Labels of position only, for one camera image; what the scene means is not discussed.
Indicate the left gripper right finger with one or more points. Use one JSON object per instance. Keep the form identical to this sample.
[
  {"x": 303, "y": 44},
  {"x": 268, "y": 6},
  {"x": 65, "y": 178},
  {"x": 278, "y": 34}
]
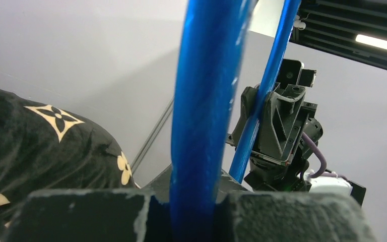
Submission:
[{"x": 242, "y": 215}]

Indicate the blue cable lock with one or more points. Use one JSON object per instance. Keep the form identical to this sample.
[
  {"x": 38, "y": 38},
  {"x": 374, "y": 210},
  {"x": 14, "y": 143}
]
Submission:
[{"x": 209, "y": 64}]

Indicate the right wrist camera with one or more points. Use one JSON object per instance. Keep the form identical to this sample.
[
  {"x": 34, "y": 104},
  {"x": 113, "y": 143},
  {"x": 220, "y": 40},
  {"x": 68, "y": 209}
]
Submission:
[{"x": 293, "y": 72}]

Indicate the ceiling light strips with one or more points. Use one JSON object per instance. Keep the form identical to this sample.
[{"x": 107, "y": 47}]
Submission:
[{"x": 371, "y": 41}]

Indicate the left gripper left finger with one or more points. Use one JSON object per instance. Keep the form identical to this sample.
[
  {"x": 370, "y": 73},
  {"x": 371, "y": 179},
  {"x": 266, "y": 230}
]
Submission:
[{"x": 95, "y": 215}]

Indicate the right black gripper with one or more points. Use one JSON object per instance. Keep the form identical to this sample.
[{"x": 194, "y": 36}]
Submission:
[{"x": 279, "y": 157}]

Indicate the black floral pillow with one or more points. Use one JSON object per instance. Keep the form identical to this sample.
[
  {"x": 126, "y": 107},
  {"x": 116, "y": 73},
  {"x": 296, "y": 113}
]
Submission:
[{"x": 45, "y": 147}]

